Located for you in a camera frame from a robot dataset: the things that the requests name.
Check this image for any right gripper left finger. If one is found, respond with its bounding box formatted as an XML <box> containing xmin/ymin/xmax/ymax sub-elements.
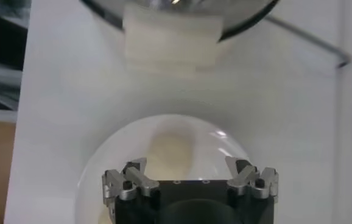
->
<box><xmin>102</xmin><ymin>157</ymin><xmax>160</xmax><ymax>211</ymax></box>

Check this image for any white round plate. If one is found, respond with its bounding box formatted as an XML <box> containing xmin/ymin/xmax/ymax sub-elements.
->
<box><xmin>74</xmin><ymin>114</ymin><xmax>253</xmax><ymax>224</ymax></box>

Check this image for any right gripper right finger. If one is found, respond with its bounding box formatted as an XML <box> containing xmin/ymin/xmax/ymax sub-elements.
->
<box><xmin>225</xmin><ymin>155</ymin><xmax>280</xmax><ymax>200</ymax></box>

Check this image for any cream electric cooker base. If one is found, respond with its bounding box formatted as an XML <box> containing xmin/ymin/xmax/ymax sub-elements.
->
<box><xmin>123</xmin><ymin>30</ymin><xmax>221</xmax><ymax>76</ymax></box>

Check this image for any stainless steel steamer basket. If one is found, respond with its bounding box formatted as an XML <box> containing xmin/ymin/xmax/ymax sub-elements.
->
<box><xmin>80</xmin><ymin>0</ymin><xmax>282</xmax><ymax>43</ymax></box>

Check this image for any white steamed baozi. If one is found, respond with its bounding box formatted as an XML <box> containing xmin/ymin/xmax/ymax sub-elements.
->
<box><xmin>147</xmin><ymin>130</ymin><xmax>197</xmax><ymax>180</ymax></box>

